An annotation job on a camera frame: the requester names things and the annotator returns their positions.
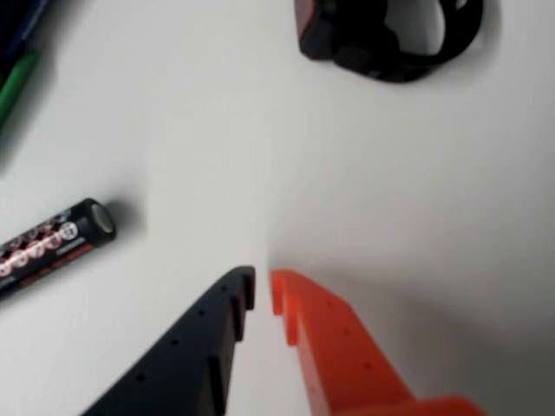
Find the green and black marker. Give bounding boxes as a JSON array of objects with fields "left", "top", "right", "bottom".
[{"left": 0, "top": 0, "right": 54, "bottom": 136}]

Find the black ring clamp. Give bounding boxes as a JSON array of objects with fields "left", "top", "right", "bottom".
[{"left": 293, "top": 0, "right": 485, "bottom": 84}]

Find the black AA battery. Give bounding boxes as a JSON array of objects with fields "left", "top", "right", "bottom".
[{"left": 0, "top": 198, "right": 118, "bottom": 301}]

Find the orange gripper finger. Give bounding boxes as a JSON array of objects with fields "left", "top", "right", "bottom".
[{"left": 269, "top": 269, "right": 487, "bottom": 416}]

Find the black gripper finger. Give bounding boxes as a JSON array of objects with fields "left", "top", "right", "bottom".
[{"left": 81, "top": 265, "right": 257, "bottom": 416}]

